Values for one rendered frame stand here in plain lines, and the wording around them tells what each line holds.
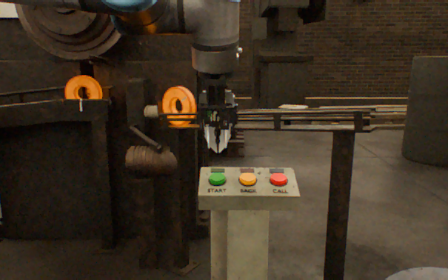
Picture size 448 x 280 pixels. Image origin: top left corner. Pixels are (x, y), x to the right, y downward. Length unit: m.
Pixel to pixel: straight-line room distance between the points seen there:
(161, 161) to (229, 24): 0.90
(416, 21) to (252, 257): 7.85
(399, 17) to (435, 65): 5.06
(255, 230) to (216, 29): 0.49
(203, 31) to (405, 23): 7.87
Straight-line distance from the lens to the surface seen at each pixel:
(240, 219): 0.90
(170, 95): 1.44
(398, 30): 8.39
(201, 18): 0.65
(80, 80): 1.70
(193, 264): 1.69
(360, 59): 8.12
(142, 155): 1.49
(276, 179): 0.89
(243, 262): 0.96
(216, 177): 0.89
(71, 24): 1.59
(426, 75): 3.43
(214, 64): 0.68
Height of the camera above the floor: 0.90
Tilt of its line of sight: 13 degrees down
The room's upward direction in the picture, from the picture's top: straight up
